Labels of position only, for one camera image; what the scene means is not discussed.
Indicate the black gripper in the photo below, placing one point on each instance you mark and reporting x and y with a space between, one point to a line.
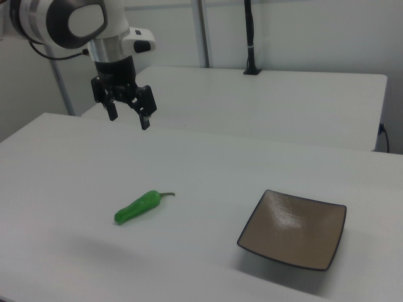
116 78

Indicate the green chili pepper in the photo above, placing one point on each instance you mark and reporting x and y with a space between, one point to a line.
138 206

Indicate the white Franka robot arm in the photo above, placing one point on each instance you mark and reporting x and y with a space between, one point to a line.
31 15

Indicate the brown square ceramic plate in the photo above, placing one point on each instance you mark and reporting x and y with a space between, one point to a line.
292 232

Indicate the white side table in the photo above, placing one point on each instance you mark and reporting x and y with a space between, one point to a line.
252 104

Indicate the silver slanted frame leg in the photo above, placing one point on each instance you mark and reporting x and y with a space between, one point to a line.
61 81

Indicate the silver vertical frame post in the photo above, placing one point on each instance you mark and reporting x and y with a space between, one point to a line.
204 37

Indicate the black camera stand pole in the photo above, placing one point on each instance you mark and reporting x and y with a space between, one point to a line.
251 31

